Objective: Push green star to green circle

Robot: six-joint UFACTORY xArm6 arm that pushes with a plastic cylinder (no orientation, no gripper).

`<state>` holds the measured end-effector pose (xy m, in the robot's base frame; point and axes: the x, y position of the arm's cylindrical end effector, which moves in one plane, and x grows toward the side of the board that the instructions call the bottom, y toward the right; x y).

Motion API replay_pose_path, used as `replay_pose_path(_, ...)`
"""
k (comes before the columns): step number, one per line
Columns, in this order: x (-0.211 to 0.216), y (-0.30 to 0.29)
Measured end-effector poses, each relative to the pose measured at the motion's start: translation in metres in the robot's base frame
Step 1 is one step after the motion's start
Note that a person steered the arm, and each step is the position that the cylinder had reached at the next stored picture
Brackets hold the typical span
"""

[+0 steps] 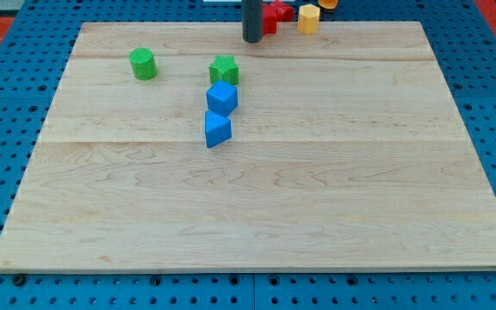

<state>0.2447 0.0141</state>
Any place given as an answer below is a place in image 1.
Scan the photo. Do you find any green star block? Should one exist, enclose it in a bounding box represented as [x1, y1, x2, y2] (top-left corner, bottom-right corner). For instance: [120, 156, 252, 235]
[208, 55, 239, 85]

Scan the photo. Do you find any yellow hexagon block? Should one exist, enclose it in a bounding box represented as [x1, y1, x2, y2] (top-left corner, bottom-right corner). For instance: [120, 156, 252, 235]
[296, 4, 320, 34]

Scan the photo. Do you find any blue triangle block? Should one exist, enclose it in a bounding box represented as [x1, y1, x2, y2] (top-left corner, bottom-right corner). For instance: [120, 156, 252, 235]
[204, 110, 233, 148]

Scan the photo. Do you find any blue cube block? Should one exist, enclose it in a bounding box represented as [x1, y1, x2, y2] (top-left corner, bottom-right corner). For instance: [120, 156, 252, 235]
[206, 80, 238, 117]

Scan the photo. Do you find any red block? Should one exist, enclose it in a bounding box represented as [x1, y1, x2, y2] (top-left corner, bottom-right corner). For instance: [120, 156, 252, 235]
[262, 4, 278, 35]
[270, 0, 295, 22]

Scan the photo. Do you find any green cylinder block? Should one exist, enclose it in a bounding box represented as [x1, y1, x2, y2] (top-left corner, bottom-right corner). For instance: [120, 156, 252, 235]
[129, 47, 158, 80]

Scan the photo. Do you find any red block right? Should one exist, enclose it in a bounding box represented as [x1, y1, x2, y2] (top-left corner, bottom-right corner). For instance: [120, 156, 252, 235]
[270, 0, 295, 22]

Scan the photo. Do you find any wooden board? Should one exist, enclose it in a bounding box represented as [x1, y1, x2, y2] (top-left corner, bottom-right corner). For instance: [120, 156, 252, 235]
[0, 22, 496, 274]

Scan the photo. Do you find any orange block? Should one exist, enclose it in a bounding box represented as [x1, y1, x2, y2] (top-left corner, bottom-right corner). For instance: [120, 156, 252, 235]
[318, 0, 339, 9]

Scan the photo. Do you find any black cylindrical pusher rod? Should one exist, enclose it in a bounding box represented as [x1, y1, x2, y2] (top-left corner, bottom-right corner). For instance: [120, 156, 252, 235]
[241, 0, 263, 43]

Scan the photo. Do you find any red block left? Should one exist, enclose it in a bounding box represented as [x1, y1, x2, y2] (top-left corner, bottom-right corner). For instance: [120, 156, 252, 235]
[262, 4, 278, 35]

